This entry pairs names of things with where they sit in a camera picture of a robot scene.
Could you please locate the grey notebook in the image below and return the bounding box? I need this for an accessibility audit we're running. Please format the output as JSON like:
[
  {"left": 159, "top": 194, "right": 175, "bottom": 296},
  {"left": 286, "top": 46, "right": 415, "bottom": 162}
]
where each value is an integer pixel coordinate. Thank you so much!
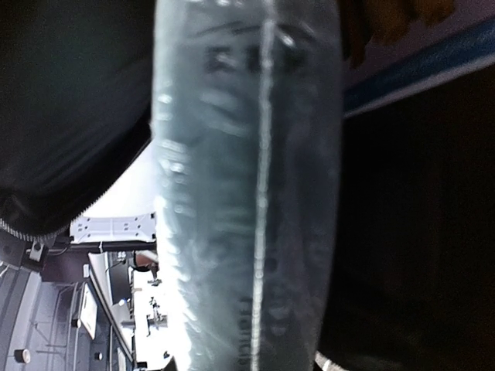
[{"left": 152, "top": 1, "right": 342, "bottom": 370}]

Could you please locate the white slotted cable duct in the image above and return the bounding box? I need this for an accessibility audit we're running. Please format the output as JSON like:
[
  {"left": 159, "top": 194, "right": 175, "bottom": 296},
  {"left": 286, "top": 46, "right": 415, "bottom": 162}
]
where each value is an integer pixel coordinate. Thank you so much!
[{"left": 70, "top": 213, "right": 156, "bottom": 244}]

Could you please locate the black student bag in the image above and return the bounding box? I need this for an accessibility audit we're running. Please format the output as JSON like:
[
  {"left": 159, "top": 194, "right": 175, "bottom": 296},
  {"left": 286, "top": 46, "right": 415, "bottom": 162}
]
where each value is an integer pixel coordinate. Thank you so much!
[{"left": 1, "top": 1, "right": 494, "bottom": 370}]

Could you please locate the dog picture book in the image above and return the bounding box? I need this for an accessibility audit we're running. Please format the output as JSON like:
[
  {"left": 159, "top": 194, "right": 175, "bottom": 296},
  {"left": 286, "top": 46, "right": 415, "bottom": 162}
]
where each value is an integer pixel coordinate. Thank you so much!
[{"left": 343, "top": 1, "right": 494, "bottom": 117}]

